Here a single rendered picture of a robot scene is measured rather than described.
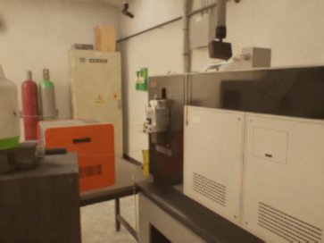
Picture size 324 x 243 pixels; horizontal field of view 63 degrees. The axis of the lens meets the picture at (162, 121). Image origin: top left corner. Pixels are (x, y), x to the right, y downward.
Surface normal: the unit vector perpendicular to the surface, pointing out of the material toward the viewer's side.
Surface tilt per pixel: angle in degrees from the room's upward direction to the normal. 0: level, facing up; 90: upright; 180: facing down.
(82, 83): 90
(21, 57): 90
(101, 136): 90
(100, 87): 90
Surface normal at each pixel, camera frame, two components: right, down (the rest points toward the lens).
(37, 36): 0.51, 0.11
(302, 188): -0.86, 0.07
